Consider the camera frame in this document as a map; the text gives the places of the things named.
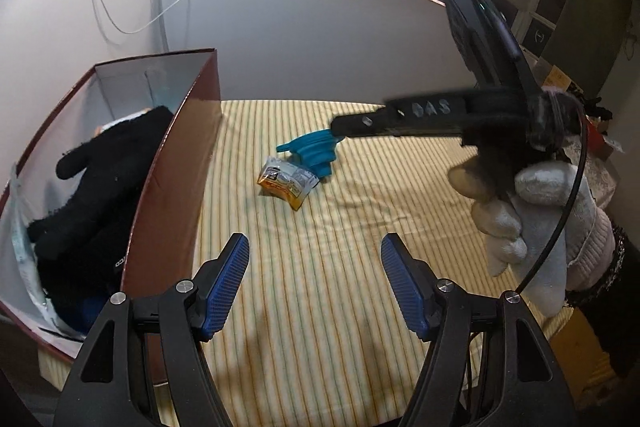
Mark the maroon cardboard box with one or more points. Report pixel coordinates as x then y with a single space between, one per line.
170 187

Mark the black cloth item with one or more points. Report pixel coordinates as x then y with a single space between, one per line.
85 247

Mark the small orange snack packet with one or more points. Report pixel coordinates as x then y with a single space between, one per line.
285 179

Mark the person's right hand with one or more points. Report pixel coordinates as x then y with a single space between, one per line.
545 187

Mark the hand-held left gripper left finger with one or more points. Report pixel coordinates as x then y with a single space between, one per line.
227 287

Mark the red packet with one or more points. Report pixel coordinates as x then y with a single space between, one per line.
597 137

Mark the small cardboard box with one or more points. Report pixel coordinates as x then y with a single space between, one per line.
557 78

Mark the striped yellow bed sheet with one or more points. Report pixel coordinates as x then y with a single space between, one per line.
325 257

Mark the teal folding funnel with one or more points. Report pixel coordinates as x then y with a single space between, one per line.
315 152

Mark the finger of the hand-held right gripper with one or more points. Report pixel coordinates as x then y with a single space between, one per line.
360 124

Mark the black knit glove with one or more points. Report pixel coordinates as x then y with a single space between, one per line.
130 132

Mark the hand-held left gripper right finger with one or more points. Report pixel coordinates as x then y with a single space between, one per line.
405 292

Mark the person's right forearm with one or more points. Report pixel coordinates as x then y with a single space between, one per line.
597 257

